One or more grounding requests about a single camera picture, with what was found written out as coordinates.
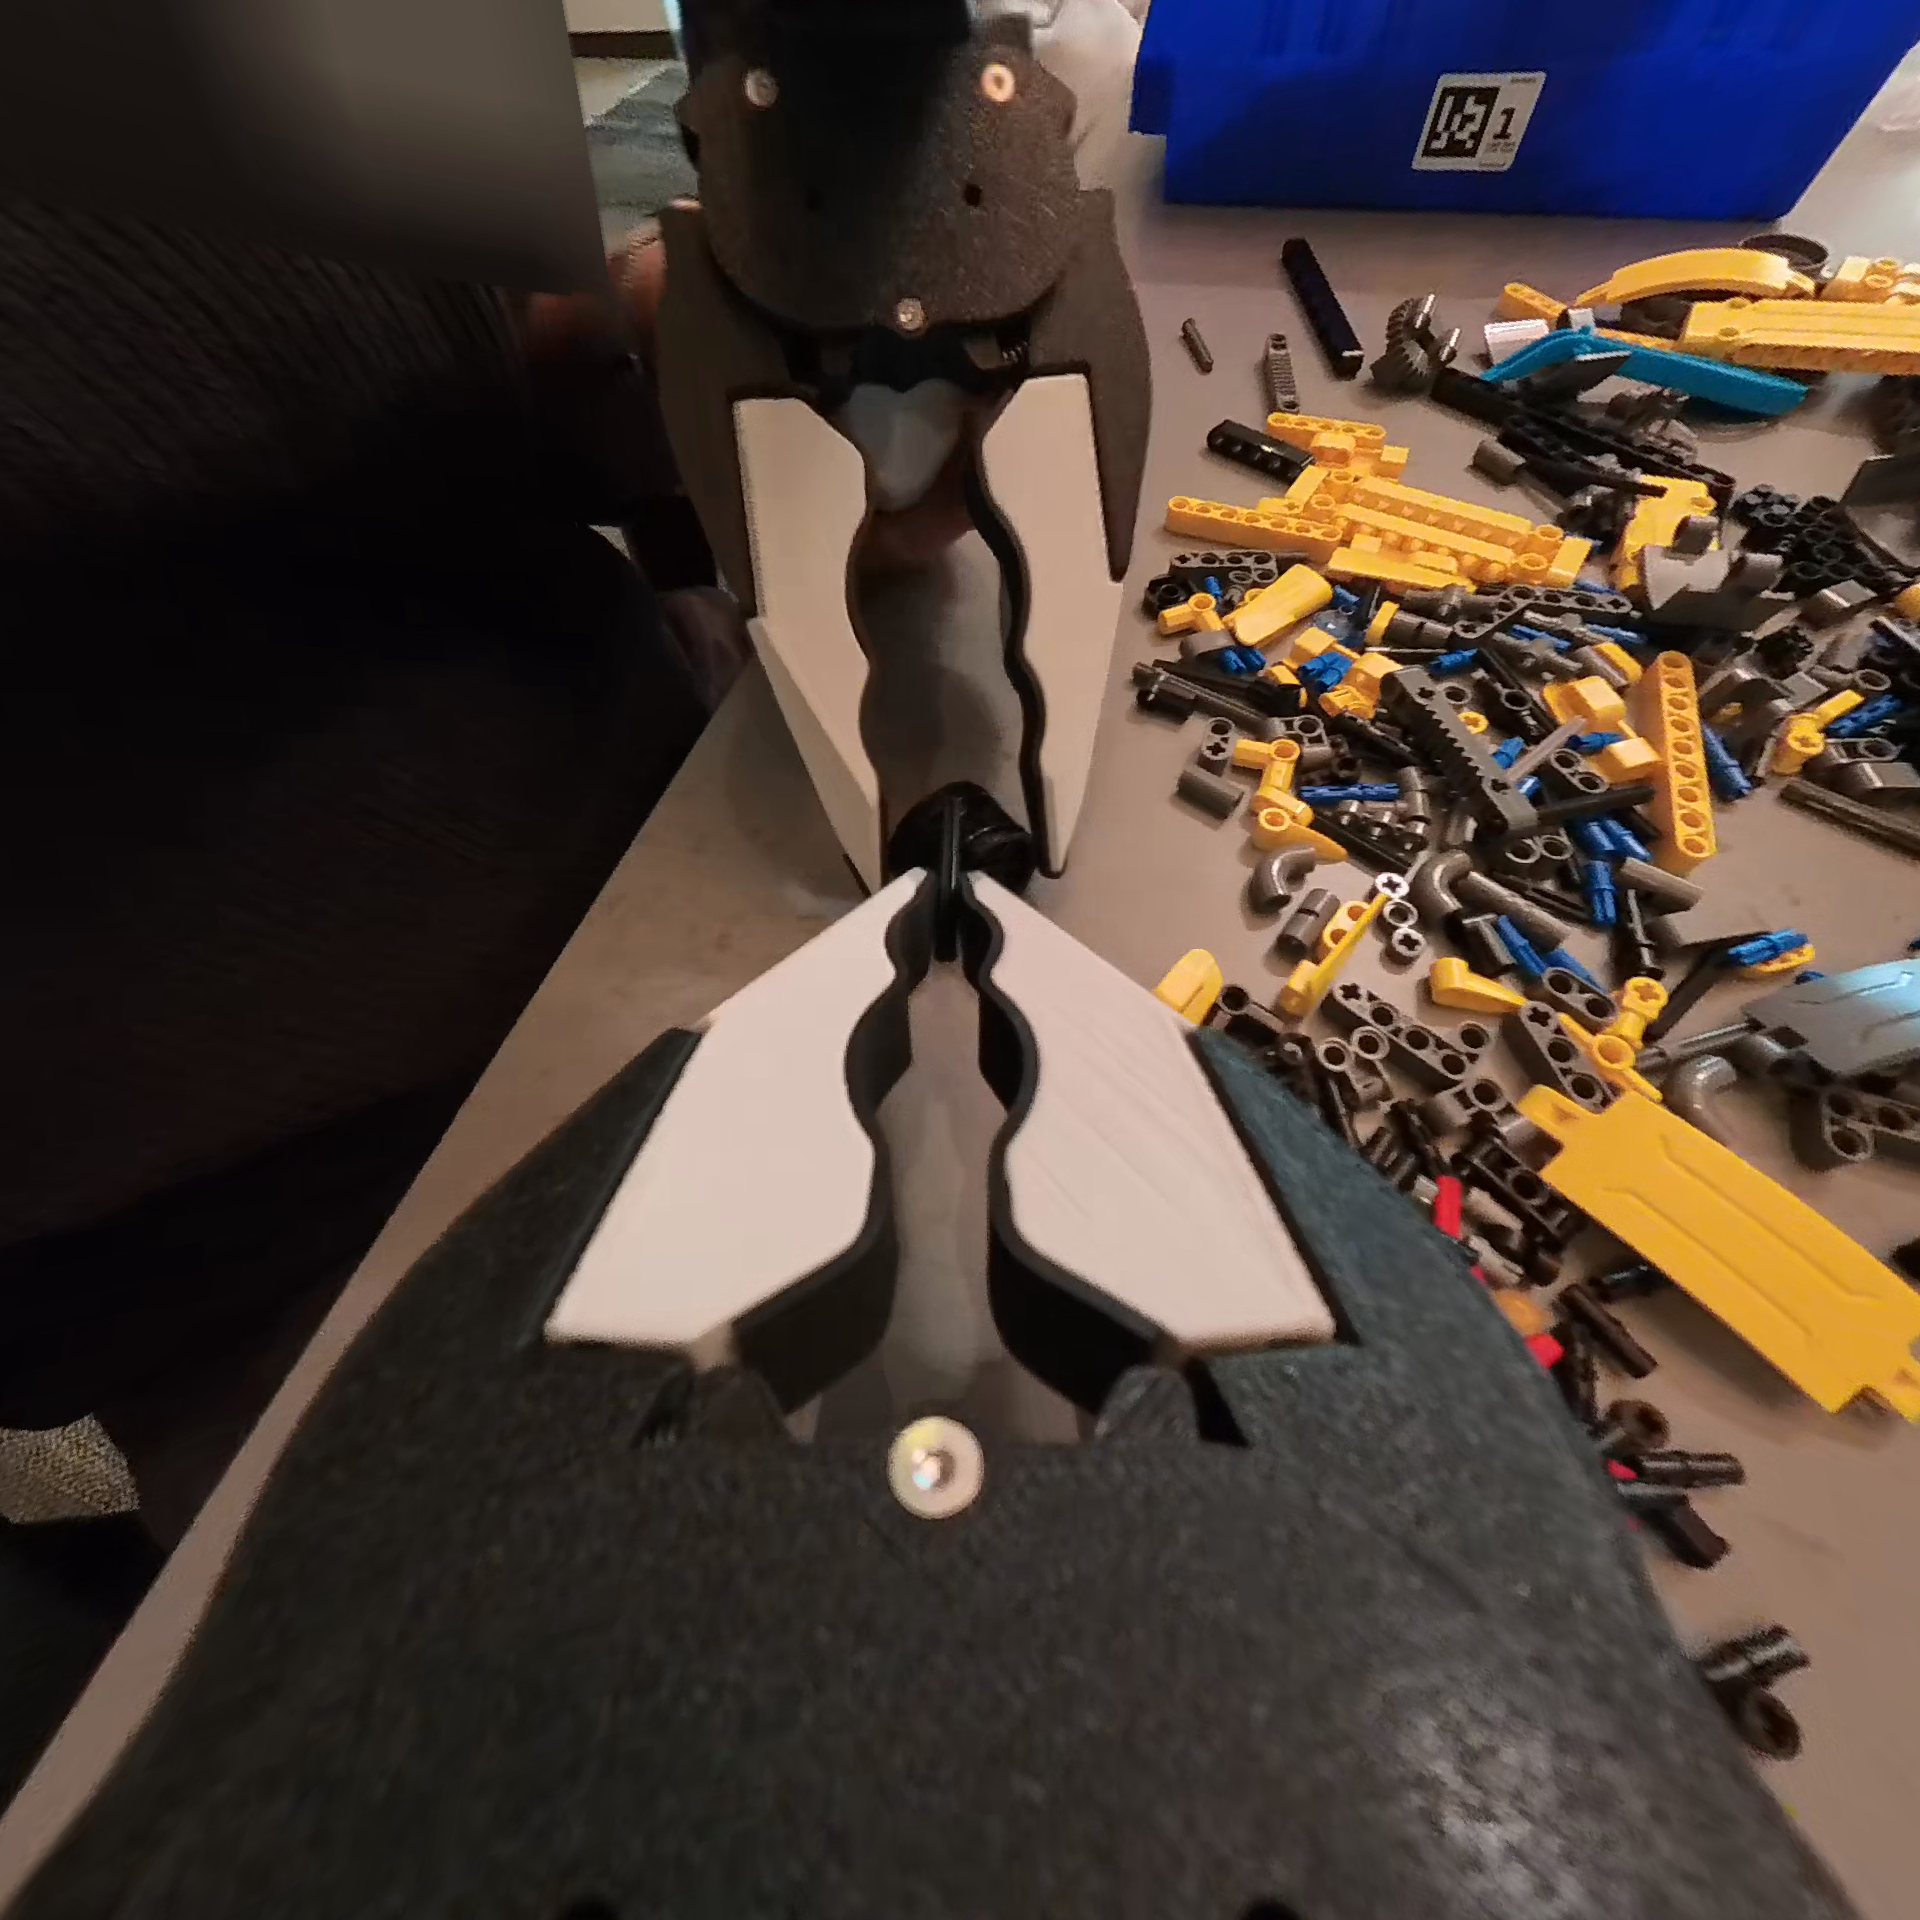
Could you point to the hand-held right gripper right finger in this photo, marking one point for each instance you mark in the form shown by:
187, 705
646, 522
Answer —
1154, 1185

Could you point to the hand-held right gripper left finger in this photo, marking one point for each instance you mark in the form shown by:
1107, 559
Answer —
735, 1185

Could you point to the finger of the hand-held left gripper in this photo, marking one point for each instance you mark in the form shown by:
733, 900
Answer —
803, 600
1073, 570

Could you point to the black toy wheel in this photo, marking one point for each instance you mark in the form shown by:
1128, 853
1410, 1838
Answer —
991, 836

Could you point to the short black toy axle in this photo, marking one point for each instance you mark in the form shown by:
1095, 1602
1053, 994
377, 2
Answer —
949, 900

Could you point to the pile of toy building pieces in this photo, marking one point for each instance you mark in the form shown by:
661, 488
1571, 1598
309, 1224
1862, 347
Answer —
1501, 751

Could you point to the person's left hand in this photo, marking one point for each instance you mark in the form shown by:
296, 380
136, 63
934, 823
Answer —
638, 338

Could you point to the yellow studded beam assembly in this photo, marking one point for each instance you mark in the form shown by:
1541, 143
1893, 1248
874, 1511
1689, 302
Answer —
1381, 525

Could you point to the blue plastic bin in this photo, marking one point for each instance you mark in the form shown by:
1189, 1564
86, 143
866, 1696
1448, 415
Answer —
1290, 105

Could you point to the grey toy gear rack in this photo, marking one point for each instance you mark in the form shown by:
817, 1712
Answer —
1463, 751

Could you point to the person's dark knit sweater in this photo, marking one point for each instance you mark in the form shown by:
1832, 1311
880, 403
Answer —
300, 751

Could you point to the yellow curved toy panel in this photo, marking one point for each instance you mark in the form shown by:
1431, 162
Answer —
1725, 1245

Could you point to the long yellow holed beam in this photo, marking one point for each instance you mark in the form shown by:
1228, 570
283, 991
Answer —
1676, 765

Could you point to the grey toy panel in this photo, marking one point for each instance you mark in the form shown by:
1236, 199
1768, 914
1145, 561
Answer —
1844, 1020

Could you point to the yellow toy vehicle section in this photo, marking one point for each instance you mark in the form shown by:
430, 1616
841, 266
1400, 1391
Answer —
1785, 330

